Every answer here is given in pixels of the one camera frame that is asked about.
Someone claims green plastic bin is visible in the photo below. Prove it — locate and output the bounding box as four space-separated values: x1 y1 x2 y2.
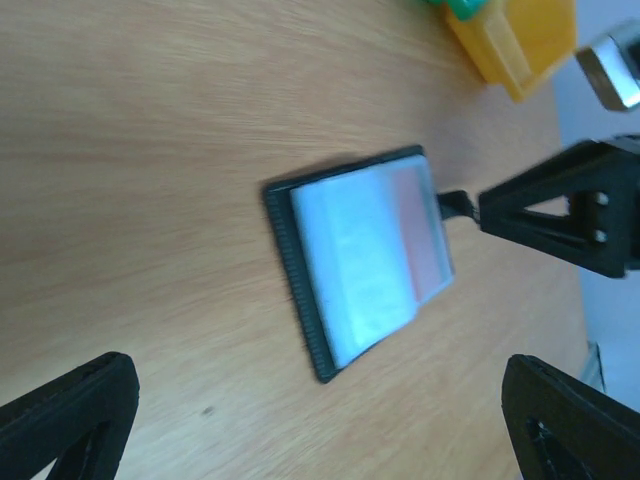
427 0 487 21

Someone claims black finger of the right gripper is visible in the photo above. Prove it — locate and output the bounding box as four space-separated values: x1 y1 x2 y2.
477 139 640 280

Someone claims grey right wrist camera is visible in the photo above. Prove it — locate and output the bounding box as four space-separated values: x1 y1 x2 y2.
575 19 639 112

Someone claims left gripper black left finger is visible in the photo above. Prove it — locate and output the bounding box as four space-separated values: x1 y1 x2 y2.
1 352 139 479

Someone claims red card in holder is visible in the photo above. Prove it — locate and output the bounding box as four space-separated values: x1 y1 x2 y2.
389 156 454 306

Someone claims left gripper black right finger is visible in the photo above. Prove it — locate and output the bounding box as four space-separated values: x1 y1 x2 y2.
501 354 639 479

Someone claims yellow plastic bin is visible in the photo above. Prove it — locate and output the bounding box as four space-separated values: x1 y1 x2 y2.
437 0 577 103

